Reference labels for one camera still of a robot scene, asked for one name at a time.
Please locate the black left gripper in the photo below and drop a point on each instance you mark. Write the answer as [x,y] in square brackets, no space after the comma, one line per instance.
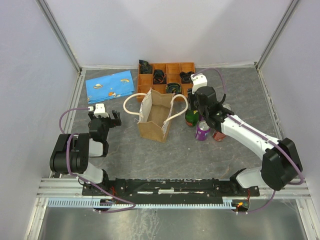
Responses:
[114,122]

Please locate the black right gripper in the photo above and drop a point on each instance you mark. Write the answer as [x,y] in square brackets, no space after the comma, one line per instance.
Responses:
[191,96]

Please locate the green glass bottle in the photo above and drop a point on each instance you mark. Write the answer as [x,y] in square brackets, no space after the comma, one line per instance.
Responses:
[191,115]

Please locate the purple soda can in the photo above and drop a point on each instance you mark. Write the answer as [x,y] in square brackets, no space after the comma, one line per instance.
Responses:
[202,131]
[227,106]

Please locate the brown canvas bag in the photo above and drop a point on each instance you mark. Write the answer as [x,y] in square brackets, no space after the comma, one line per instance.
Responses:
[155,113]

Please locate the red soda can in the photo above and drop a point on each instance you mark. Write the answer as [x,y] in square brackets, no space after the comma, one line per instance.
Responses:
[218,136]

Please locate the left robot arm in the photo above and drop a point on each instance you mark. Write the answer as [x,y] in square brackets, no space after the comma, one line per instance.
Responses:
[71,156]

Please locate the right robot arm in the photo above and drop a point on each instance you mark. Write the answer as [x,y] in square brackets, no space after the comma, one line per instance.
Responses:
[280,159]

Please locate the black rolled sock right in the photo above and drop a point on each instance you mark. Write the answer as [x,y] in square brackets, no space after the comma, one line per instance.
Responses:
[185,77]

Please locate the dark rolled sock front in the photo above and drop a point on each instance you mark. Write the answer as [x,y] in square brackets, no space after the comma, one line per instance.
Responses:
[173,88]

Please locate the blue space-print cloth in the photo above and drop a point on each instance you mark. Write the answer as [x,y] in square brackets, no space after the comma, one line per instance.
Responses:
[109,87]

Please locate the wooden compartment tray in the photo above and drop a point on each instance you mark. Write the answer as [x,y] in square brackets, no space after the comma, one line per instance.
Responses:
[172,71]

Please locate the dark rolled sock middle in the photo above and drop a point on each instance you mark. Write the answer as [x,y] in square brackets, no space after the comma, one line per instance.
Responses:
[159,77]

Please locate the dark rolled sock top-left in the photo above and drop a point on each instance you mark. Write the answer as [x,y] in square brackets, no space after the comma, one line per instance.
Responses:
[145,67]

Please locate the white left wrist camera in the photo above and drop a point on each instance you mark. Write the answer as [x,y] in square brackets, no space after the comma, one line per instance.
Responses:
[100,111]

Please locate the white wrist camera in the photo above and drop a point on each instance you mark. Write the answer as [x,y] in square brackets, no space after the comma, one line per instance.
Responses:
[100,111]
[199,80]

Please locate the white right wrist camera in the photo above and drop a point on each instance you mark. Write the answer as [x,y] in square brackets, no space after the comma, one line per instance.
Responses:
[199,80]

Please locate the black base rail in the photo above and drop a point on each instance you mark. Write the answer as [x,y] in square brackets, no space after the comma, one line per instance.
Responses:
[207,187]

